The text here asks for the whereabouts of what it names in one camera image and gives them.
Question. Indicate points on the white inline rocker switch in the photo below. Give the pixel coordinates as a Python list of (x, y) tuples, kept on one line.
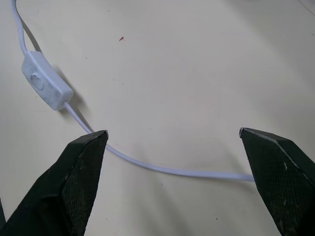
[(44, 79)]

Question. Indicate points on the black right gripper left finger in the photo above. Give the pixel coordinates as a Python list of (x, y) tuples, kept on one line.
[(66, 186)]

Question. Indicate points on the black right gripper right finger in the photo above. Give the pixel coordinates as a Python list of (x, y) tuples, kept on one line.
[(278, 177)]

